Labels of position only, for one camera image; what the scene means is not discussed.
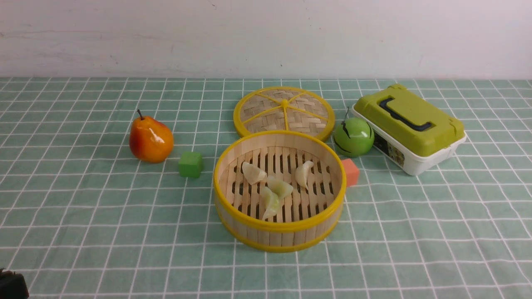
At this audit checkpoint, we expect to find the black gripper one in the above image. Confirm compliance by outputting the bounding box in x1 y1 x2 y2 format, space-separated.
0 268 29 299

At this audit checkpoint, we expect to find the pale dumpling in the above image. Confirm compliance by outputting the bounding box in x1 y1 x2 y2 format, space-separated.
295 160 314 190
241 162 268 185
267 176 294 199
260 186 281 221

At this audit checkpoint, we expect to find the bamboo steamer tray yellow rim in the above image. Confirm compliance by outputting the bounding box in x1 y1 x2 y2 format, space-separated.
213 130 347 253

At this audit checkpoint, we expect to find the woven bamboo steamer lid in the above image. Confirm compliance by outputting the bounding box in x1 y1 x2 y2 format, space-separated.
232 86 335 141

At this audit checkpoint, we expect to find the green checkered tablecloth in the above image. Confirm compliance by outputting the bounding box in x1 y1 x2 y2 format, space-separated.
0 76 532 299

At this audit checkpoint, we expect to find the orange red pear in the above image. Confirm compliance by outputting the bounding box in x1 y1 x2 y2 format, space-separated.
129 109 174 164

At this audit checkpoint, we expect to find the green cube block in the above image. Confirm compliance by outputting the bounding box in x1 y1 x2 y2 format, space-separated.
178 152 204 178

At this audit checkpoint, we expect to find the orange cube block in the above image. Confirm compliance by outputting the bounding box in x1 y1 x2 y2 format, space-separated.
342 159 360 187

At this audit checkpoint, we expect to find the green apple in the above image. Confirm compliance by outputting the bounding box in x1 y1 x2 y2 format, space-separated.
333 110 375 157

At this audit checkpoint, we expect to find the green white lunch box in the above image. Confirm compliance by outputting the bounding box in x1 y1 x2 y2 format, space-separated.
351 83 467 176

